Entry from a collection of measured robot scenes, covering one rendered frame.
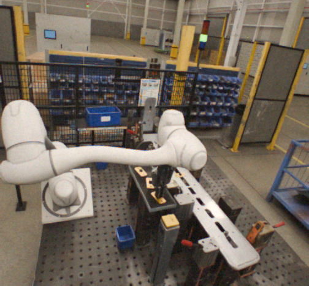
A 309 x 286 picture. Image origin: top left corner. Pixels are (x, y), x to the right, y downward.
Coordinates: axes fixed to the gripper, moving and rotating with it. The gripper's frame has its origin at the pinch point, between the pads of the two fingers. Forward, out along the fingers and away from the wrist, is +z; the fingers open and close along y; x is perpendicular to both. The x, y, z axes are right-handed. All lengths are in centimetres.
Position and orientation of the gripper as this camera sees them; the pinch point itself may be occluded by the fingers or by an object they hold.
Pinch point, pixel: (159, 191)
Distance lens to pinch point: 112.2
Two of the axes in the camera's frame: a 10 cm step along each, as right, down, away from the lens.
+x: -5.2, -4.2, 7.5
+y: 8.5, -1.2, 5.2
